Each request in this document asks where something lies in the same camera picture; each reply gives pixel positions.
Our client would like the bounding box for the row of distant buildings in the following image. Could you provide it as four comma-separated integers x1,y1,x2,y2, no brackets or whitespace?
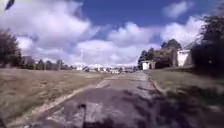
74,63,135,75

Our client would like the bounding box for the grey gravel path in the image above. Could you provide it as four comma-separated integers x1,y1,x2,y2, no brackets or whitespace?
6,70,214,128

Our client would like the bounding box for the small white building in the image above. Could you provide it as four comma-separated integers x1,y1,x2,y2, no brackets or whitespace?
141,59,157,71

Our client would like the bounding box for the group of green trees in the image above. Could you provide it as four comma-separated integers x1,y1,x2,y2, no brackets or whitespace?
137,38,183,70

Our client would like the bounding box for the robot's own part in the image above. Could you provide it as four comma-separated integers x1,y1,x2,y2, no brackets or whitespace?
77,103,89,128

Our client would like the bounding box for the shaded grass verge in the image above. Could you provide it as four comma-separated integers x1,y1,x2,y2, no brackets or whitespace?
146,65,224,112

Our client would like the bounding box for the row of distant trees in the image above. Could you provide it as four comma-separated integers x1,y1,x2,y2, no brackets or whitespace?
21,57,75,71

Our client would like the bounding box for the wide dry grass field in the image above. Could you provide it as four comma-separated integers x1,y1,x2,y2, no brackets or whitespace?
0,67,115,125

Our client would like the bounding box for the large dark tree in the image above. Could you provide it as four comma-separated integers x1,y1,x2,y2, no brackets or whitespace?
190,12,224,77

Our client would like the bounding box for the dark leafy tree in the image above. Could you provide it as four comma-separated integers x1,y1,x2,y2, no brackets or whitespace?
0,29,23,69

